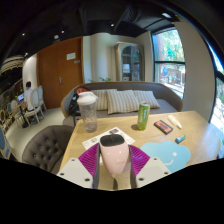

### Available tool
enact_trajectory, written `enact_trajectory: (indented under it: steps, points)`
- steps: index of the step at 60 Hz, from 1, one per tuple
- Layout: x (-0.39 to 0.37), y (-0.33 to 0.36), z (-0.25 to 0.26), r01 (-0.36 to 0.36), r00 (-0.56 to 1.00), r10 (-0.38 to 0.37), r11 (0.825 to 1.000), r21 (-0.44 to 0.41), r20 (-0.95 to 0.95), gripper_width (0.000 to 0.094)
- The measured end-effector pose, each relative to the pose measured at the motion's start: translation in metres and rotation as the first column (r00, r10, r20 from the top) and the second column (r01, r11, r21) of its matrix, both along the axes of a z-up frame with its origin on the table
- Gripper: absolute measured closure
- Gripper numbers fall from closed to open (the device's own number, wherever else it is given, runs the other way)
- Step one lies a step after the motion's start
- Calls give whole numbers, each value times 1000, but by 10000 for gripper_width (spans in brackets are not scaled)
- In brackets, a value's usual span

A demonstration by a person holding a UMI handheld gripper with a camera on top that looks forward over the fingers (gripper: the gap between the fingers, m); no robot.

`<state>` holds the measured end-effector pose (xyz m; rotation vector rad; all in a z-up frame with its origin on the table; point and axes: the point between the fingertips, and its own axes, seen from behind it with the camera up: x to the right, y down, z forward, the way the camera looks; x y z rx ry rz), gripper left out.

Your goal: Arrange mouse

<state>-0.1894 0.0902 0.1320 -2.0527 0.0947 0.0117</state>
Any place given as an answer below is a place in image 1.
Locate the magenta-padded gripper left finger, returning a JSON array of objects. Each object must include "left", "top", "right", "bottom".
[{"left": 56, "top": 142, "right": 101, "bottom": 190}]

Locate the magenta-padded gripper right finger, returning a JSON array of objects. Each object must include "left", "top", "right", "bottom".
[{"left": 128, "top": 144, "right": 172, "bottom": 189}]

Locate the pink and black computer mouse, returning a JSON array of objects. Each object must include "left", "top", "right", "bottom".
[{"left": 99, "top": 133, "right": 130, "bottom": 176}]

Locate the blue cloud-shaped mouse pad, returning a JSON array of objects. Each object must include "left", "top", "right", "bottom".
[{"left": 139, "top": 140, "right": 192, "bottom": 174}]

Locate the white sticker sheet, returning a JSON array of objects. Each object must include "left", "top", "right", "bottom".
[{"left": 81, "top": 126, "right": 136, "bottom": 151}]

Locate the grey tufted armchair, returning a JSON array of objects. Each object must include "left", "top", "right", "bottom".
[{"left": 21, "top": 124, "right": 75, "bottom": 174}]

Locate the small blue eraser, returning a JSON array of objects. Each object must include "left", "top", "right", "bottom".
[{"left": 174, "top": 133, "right": 187, "bottom": 145}]

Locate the small black and red box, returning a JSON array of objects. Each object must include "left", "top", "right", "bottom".
[{"left": 153, "top": 119, "right": 174, "bottom": 135}]

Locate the white tube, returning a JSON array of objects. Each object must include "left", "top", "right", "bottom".
[{"left": 167, "top": 114, "right": 183, "bottom": 130}]

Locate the green drink can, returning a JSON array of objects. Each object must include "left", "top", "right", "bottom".
[{"left": 136, "top": 101, "right": 151, "bottom": 131}]

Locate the clear shaker bottle, white lid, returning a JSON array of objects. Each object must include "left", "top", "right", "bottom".
[{"left": 76, "top": 91, "right": 99, "bottom": 133}]

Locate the black and red backpack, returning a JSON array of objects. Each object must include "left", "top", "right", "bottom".
[{"left": 68, "top": 86, "right": 90, "bottom": 117}]

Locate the small striped cushion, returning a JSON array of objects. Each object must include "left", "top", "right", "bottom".
[{"left": 133, "top": 90, "right": 161, "bottom": 110}]

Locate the grey curved sofa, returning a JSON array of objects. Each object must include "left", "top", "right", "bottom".
[{"left": 60, "top": 81, "right": 184, "bottom": 127}]

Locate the large striped cushion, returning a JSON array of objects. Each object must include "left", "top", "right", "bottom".
[{"left": 105, "top": 89, "right": 140, "bottom": 115}]

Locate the blue round-back chair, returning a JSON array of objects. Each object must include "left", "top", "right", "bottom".
[{"left": 0, "top": 126, "right": 14, "bottom": 160}]

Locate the white round-back chair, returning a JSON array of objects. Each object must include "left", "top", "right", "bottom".
[
  {"left": 37, "top": 85, "right": 47, "bottom": 113},
  {"left": 23, "top": 88, "right": 43, "bottom": 127}
]

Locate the person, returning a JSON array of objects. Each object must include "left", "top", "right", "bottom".
[{"left": 23, "top": 81, "right": 34, "bottom": 112}]

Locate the narrow black-framed window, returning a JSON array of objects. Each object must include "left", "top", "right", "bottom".
[{"left": 208, "top": 43, "right": 224, "bottom": 134}]

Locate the brown wooden door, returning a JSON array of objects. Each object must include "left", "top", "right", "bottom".
[{"left": 36, "top": 36, "right": 84, "bottom": 109}]

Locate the large black-framed window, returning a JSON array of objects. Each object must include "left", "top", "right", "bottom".
[{"left": 151, "top": 28, "right": 186, "bottom": 99}]

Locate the arched glass-door cabinet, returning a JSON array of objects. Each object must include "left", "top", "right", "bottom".
[{"left": 114, "top": 41, "right": 145, "bottom": 83}]

